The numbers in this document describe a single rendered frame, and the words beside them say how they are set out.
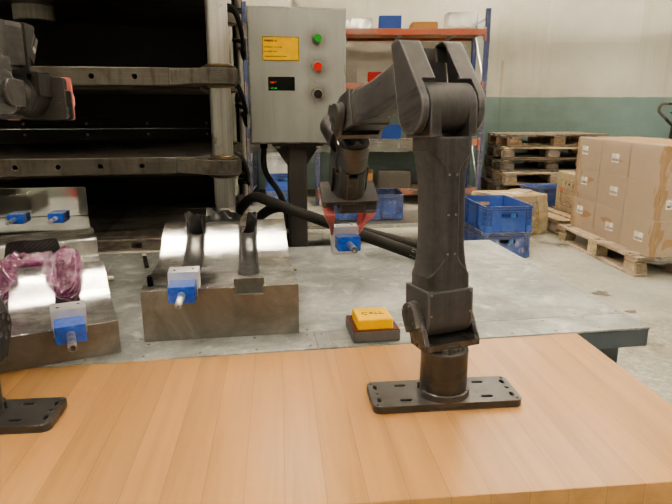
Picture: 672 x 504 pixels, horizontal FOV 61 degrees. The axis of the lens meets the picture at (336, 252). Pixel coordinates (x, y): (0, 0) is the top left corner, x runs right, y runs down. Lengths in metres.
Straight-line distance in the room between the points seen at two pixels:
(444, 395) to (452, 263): 0.17
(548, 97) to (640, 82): 1.20
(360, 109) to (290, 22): 0.94
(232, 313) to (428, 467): 0.46
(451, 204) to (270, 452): 0.37
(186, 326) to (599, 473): 0.65
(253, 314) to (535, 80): 7.32
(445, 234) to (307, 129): 1.13
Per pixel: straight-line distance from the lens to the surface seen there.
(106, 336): 0.98
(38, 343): 0.97
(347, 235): 1.07
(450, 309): 0.75
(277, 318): 0.99
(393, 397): 0.78
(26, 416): 0.83
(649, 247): 4.62
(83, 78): 1.79
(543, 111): 8.14
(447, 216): 0.73
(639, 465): 0.75
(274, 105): 1.79
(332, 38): 1.82
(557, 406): 0.83
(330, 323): 1.04
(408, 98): 0.73
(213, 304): 0.98
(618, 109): 8.53
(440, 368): 0.76
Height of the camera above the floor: 1.18
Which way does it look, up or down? 14 degrees down
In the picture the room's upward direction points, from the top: straight up
